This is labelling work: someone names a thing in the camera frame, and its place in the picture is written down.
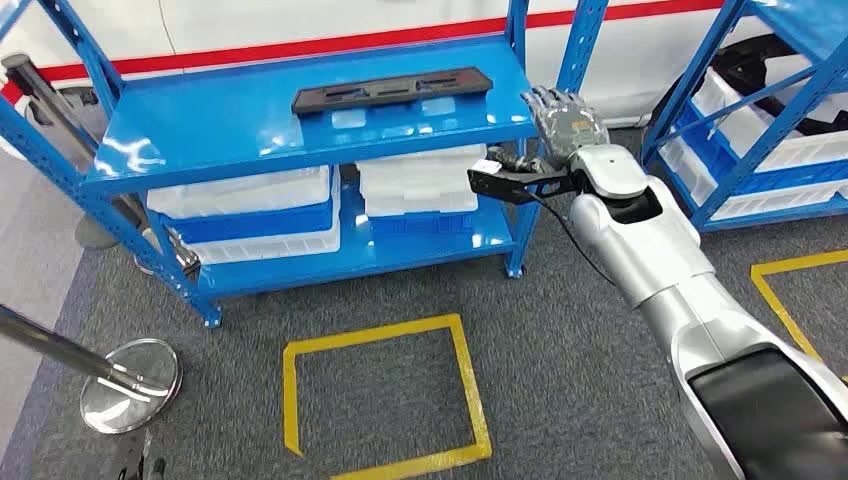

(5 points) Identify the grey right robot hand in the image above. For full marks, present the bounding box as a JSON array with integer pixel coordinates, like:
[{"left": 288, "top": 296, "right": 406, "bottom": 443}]
[{"left": 487, "top": 86, "right": 609, "bottom": 176}]

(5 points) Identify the long black plastic part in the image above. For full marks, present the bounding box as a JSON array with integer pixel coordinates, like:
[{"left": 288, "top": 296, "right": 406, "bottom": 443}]
[{"left": 291, "top": 66, "right": 495, "bottom": 117}]

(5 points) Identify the black curved plastic part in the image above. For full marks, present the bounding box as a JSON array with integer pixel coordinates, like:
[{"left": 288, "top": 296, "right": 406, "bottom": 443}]
[{"left": 712, "top": 33, "right": 848, "bottom": 137}]

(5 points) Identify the blue metal shelf rack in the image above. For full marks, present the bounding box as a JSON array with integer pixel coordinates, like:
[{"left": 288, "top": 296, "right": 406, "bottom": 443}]
[
  {"left": 641, "top": 0, "right": 848, "bottom": 233},
  {"left": 0, "top": 0, "right": 611, "bottom": 331}
]

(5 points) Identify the white car with red stripe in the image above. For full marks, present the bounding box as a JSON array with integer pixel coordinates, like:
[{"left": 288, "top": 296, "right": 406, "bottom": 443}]
[{"left": 0, "top": 0, "right": 848, "bottom": 130}]

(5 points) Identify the grey stanchion base disc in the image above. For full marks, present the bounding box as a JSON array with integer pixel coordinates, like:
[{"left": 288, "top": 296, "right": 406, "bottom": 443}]
[{"left": 74, "top": 215, "right": 122, "bottom": 252}]

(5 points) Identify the black camera bracket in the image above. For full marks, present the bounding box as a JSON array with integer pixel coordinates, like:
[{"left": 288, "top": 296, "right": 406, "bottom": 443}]
[{"left": 467, "top": 165, "right": 588, "bottom": 205}]

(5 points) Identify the black camera cable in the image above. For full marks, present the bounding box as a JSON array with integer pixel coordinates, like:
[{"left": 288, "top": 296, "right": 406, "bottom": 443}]
[{"left": 526, "top": 188, "right": 621, "bottom": 289}]

